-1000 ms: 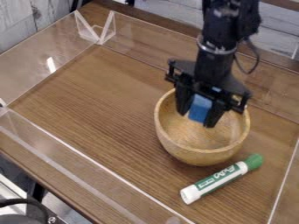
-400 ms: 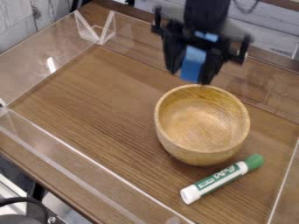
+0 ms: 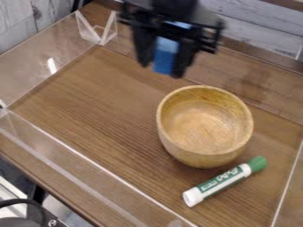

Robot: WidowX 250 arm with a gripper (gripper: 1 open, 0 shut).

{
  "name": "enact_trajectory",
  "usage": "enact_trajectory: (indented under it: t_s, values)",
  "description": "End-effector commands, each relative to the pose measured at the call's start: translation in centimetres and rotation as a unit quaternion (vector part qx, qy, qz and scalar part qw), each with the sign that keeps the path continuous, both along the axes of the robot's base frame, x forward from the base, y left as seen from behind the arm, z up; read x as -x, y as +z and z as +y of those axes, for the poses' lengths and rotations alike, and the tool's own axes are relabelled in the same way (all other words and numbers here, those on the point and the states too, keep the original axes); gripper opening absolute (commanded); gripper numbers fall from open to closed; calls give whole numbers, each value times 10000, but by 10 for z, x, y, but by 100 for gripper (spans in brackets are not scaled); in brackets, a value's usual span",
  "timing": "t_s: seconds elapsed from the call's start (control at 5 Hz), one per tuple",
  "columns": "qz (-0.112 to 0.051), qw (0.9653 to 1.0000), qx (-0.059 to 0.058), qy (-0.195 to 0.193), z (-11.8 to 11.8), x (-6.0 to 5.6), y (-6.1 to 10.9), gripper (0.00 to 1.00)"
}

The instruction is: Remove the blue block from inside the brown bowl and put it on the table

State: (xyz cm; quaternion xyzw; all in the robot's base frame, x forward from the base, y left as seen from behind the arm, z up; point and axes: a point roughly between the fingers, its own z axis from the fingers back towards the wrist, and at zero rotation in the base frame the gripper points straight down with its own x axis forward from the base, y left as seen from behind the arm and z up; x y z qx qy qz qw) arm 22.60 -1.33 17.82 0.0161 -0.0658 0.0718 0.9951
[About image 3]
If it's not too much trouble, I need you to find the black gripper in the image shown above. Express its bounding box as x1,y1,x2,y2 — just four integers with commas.
120,0,226,78

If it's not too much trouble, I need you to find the blue rectangular block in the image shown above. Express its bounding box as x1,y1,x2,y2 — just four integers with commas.
151,35,182,76

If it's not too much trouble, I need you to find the brown wooden bowl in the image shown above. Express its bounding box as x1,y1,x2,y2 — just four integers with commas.
156,85,254,168

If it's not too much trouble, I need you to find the green and white marker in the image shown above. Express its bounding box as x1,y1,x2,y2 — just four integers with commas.
183,156,267,207

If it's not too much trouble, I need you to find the clear acrylic corner bracket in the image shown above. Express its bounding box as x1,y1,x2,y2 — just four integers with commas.
75,11,119,46

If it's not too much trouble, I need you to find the black metal table frame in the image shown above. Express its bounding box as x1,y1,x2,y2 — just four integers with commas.
23,184,60,227

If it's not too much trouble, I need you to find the black cable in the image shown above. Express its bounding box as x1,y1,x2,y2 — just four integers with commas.
0,198,46,227

